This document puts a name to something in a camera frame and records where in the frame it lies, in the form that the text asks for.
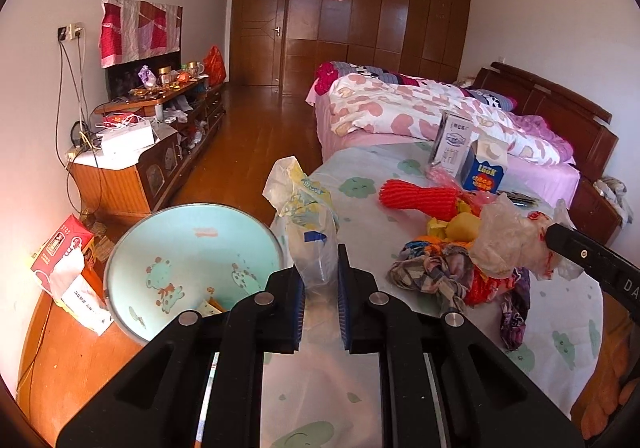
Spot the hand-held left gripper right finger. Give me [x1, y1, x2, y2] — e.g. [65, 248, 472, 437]
[337, 243, 586, 448]

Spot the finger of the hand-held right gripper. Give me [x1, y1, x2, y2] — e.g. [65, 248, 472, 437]
[545, 222, 640, 321]

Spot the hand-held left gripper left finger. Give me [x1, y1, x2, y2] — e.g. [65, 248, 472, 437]
[56, 267, 307, 448]

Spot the clear plastic bag red print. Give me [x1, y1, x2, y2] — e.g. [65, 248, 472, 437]
[470, 193, 586, 284]

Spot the purple wrapper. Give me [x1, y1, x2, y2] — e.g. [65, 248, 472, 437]
[500, 268, 532, 351]

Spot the white printed plastic bag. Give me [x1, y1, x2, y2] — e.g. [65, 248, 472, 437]
[262, 155, 342, 290]

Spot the mint cartoon print trash bin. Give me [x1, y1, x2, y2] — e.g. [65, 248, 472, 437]
[103, 203, 288, 344]

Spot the red foam fruit net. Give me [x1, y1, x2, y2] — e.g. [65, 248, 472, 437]
[378, 179, 461, 221]

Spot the wooden nightstand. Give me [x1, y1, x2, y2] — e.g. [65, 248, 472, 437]
[570, 175, 623, 246]

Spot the crumpled light cloth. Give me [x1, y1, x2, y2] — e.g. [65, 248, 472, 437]
[594, 175, 628, 211]

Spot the orange white paper scrap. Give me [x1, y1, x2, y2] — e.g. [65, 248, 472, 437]
[196, 297, 232, 320]

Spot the black foil packet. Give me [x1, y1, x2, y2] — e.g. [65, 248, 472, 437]
[500, 191, 542, 208]

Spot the crumpled plaid wrapper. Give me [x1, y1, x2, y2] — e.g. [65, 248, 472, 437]
[387, 241, 476, 316]

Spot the yellow foam chunk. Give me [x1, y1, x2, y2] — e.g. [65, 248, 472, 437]
[446, 213, 482, 243]

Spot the small blue white carton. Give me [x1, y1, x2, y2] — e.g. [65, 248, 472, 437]
[460, 135, 509, 194]

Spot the purple blanket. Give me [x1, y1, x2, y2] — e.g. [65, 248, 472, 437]
[515, 114, 576, 159]

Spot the pink cellophane wrapper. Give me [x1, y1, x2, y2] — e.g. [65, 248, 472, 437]
[424, 164, 463, 191]

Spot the wooden bed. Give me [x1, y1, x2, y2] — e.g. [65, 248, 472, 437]
[306, 61, 623, 209]

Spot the pink bed sheet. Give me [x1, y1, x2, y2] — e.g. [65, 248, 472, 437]
[306, 78, 581, 199]

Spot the tall grey white carton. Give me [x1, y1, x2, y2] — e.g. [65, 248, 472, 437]
[427, 111, 482, 177]

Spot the brown floor clutter pile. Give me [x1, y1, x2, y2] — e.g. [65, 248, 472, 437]
[90, 221, 117, 261]

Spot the pink heart print quilt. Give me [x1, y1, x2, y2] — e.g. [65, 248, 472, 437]
[327, 76, 561, 166]

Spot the wooden television cabinet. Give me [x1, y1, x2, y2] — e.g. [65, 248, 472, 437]
[67, 78, 227, 219]

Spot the magenta cloth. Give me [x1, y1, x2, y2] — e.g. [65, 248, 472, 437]
[314, 62, 341, 94]

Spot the patchwork cow print blanket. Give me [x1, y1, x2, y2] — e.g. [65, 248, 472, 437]
[320, 61, 518, 112]

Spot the white flat box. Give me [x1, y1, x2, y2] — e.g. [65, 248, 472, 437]
[99, 121, 157, 152]

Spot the red gift carton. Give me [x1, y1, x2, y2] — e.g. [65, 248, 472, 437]
[30, 214, 96, 299]

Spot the orange red plastic bag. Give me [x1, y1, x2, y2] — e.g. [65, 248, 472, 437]
[202, 46, 227, 86]

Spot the wooden wardrobe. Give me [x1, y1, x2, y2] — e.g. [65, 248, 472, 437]
[222, 0, 473, 94]

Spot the wooden door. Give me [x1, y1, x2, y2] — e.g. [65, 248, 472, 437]
[232, 0, 293, 89]

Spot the black television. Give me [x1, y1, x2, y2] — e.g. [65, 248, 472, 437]
[104, 53, 182, 102]

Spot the red pink patchwork cloth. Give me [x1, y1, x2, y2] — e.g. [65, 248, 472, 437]
[100, 0, 183, 69]

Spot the black power cable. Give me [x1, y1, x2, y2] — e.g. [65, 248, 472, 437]
[54, 36, 101, 209]

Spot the wall socket with plugs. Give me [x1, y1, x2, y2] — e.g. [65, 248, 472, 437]
[56, 22, 86, 43]

